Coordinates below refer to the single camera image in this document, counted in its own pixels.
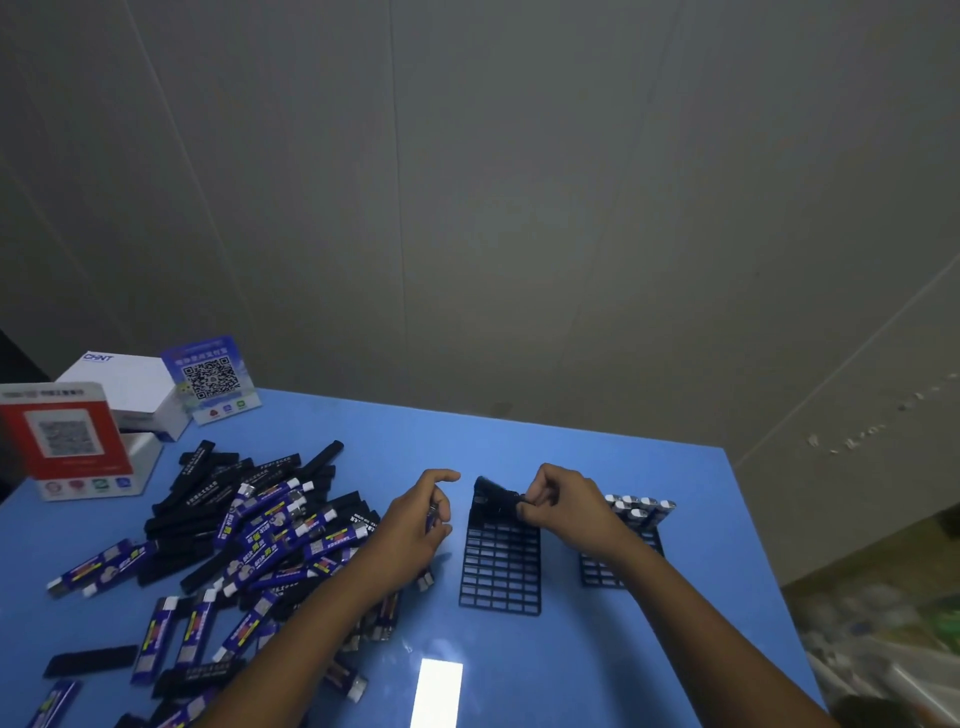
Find pile of mixed lighters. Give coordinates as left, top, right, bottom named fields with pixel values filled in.
left=26, top=439, right=451, bottom=728

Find white cardboard box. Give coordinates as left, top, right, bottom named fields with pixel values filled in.
left=56, top=350, right=193, bottom=442

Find red code sign stand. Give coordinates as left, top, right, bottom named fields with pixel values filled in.
left=0, top=381, right=164, bottom=502

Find row of black lighters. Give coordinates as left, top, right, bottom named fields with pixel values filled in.
left=472, top=475, right=528, bottom=523

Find blue code sign stand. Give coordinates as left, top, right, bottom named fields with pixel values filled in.
left=159, top=335, right=263, bottom=427

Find crumpled clear plastic bags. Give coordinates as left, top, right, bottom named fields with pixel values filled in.
left=794, top=577, right=960, bottom=728

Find black grid tray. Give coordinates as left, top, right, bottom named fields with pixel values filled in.
left=578, top=524, right=667, bottom=590
left=458, top=479, right=543, bottom=618

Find person's right hand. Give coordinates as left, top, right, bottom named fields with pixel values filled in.
left=515, top=462, right=639, bottom=560

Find person's left hand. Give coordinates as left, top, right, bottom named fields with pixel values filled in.
left=352, top=468, right=463, bottom=601

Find person's left forearm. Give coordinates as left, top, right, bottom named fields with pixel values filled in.
left=213, top=569, right=388, bottom=728

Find person's right forearm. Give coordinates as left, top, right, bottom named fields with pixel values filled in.
left=607, top=536, right=838, bottom=728

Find row of blue lighters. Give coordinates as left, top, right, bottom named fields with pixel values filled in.
left=603, top=493, right=678, bottom=532

